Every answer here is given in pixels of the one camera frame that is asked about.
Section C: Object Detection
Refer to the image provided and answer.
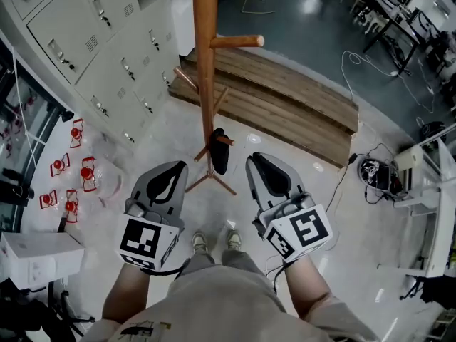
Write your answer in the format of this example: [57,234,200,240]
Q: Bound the white cardboard box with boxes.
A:
[0,231,87,292]

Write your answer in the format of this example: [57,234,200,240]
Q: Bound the white metal frame table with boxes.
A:
[390,122,456,279]

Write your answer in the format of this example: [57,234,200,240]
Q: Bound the black work desk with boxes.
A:
[362,0,432,75]

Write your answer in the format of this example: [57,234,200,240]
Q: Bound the glass door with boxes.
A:
[0,39,67,235]

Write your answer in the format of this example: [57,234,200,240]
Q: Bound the small white device box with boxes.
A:
[393,144,424,173]

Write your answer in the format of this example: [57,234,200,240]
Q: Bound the person's right forearm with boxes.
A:
[283,253,331,321]

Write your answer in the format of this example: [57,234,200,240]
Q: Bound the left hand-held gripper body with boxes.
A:
[115,198,185,272]

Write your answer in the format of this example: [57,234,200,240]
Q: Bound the white bowl with black cables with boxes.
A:
[357,154,402,201]

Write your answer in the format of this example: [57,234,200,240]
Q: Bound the white floor cable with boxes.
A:
[341,49,436,114]

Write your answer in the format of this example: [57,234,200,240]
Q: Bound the person's grey trousers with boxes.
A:
[177,249,265,281]

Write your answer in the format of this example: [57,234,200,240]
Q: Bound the clear plastic bag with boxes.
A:
[88,130,125,208]

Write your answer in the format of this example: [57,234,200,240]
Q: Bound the person's left forearm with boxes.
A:
[101,260,179,324]

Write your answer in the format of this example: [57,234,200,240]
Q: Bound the person's beige shirt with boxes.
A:
[80,261,379,342]

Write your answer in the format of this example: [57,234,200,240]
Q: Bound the black floor cable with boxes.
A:
[325,152,358,214]

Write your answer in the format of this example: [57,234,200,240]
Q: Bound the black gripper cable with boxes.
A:
[262,257,290,295]

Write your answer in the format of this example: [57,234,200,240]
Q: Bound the black bag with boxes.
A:
[421,120,447,144]

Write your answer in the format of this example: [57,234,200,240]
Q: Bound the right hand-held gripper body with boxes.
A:
[251,191,334,264]

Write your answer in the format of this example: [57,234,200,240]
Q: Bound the person's shoe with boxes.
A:
[225,227,243,252]
[191,230,209,255]

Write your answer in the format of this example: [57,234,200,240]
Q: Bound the black tripod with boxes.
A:
[0,279,96,342]

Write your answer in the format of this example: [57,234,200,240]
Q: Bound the wooden coat stand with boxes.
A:
[172,0,266,197]

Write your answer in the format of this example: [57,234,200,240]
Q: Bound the white metal locker cabinet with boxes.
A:
[0,0,181,153]

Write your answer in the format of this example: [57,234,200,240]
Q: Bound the person's right shoe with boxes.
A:
[225,227,243,252]

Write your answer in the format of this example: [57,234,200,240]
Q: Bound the person's left shoe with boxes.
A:
[191,230,209,255]

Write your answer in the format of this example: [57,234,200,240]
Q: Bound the wooden plank platform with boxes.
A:
[167,46,360,169]

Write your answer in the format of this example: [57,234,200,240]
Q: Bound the red lantern with white frame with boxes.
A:
[81,155,98,193]
[49,152,71,178]
[69,118,86,150]
[64,188,80,224]
[38,189,58,211]

